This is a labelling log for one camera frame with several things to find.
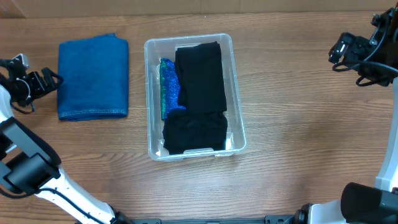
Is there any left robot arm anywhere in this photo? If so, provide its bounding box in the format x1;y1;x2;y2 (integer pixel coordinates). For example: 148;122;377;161
1;60;131;223

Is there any blue denim cloth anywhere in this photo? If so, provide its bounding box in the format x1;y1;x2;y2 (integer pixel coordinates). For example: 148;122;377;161
57;33;129;121

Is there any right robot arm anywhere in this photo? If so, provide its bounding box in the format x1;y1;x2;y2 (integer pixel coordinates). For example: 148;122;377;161
285;7;397;224

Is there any right black cable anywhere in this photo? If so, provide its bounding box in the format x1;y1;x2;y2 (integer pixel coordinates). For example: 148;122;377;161
331;12;398;87

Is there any sparkly blue green fabric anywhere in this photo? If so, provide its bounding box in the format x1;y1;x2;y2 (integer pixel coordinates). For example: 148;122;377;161
159;58;185;120

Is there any black cloth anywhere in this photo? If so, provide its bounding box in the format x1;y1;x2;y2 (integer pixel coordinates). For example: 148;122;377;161
162;110;228;155
175;42;227;114

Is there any clear plastic storage bin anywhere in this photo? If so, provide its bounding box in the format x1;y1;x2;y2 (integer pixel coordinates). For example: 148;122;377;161
144;33;246;162

